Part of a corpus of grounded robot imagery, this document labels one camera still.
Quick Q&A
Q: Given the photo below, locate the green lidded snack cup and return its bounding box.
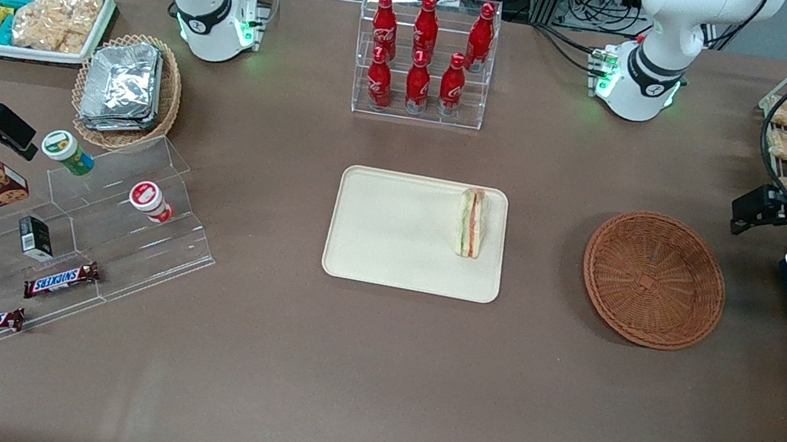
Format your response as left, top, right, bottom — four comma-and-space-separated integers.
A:
37, 127, 100, 180

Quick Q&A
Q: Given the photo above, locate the clear acrylic bottle rack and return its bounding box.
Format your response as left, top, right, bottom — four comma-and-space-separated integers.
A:
343, 0, 506, 134

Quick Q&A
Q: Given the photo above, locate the small black carton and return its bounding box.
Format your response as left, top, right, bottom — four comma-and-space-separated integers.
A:
12, 214, 60, 264

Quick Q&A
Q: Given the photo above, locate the red cola bottle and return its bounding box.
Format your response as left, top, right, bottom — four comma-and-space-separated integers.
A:
365, 0, 405, 64
407, 0, 445, 63
435, 50, 471, 118
361, 45, 400, 112
462, 1, 500, 75
401, 49, 438, 116

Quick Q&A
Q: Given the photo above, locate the brown round wicker basket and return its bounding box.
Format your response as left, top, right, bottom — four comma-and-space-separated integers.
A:
570, 201, 738, 360

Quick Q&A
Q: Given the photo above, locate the tan oval wicker basket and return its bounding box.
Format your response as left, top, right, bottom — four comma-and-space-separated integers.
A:
64, 24, 191, 161

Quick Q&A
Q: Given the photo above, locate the clear bag of crackers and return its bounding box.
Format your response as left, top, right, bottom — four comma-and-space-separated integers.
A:
9, 0, 106, 61

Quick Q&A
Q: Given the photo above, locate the triangle sandwich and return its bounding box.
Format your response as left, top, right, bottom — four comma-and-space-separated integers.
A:
449, 185, 495, 262

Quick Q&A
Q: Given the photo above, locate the red lidded snack cup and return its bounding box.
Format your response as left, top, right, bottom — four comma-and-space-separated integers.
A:
124, 178, 179, 227

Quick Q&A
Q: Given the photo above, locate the clear acrylic stepped display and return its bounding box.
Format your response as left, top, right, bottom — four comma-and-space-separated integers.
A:
0, 107, 237, 396

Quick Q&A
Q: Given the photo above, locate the silver foil packet stack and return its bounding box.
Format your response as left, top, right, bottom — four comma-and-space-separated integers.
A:
76, 34, 171, 141

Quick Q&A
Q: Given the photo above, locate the beige plastic serving tray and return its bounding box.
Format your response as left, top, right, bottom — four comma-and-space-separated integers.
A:
319, 161, 517, 306

